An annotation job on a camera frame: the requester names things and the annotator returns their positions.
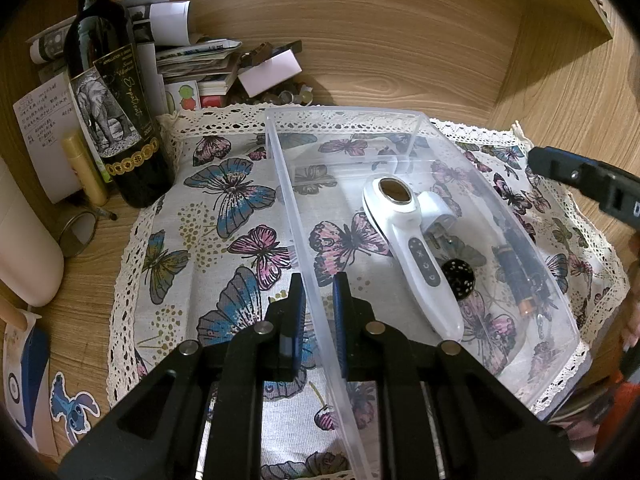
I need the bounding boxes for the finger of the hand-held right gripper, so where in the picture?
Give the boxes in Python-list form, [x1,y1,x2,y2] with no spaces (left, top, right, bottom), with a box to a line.
[528,146,640,226]

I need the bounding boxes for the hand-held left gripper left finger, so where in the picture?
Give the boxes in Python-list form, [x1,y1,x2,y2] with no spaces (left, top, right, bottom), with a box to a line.
[57,272,308,480]

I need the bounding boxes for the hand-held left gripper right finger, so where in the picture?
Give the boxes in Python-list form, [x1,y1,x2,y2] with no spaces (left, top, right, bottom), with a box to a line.
[332,272,583,480]

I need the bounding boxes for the clear plastic storage box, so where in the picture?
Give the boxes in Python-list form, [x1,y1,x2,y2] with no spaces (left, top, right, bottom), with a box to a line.
[263,105,592,480]

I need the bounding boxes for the person's right hand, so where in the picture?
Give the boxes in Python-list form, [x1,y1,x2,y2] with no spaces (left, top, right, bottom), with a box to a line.
[619,232,640,352]

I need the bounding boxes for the white handheld massager device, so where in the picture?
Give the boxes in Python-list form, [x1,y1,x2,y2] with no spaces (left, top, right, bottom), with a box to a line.
[362,176,466,339]

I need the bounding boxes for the butterfly print lace cloth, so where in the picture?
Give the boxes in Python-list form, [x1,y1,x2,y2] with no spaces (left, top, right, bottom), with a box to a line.
[107,104,632,480]

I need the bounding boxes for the dark cylindrical tube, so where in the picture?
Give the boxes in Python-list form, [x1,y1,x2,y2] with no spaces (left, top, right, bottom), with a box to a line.
[492,230,547,319]

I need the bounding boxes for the black perforated disc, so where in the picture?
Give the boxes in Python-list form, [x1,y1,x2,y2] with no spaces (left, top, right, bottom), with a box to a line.
[441,258,476,301]

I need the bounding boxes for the pile of small metal caps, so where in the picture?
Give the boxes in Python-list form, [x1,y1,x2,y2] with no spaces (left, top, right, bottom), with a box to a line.
[240,82,316,107]

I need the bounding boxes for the small round mirror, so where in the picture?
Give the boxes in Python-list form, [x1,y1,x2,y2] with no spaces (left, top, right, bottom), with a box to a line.
[59,205,119,259]

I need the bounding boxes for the pale pink small box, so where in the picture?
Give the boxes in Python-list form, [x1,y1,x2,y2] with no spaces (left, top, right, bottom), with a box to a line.
[237,51,301,96]

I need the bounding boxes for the fruit print card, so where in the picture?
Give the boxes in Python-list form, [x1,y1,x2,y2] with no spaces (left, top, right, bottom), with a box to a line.
[165,80,202,112]

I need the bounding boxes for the blue cartoon sticker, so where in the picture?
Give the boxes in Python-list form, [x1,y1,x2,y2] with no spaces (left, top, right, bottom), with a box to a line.
[49,372,101,446]

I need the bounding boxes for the yellow lip balm tube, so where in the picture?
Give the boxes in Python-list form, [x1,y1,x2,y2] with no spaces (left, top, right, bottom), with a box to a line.
[61,132,108,207]

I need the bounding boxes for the stack of booklets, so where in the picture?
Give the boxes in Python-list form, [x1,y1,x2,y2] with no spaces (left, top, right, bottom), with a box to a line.
[155,37,247,97]

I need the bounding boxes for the blue and white card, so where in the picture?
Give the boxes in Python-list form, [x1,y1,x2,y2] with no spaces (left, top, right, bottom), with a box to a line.
[2,310,53,453]

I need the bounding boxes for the white plastic container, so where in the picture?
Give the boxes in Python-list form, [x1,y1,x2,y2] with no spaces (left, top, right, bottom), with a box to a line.
[0,157,65,308]

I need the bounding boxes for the wooden stick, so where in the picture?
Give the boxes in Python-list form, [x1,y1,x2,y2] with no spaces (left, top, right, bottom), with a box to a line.
[0,292,27,330]

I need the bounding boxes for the white handwritten note paper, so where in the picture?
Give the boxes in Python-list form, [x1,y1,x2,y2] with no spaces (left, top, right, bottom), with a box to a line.
[13,74,83,205]

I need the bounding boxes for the rolled white papers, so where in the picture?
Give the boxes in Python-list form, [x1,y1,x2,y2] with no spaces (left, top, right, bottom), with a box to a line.
[27,0,193,66]

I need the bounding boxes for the dark wine bottle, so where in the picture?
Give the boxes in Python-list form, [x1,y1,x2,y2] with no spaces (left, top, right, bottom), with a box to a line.
[63,0,176,209]

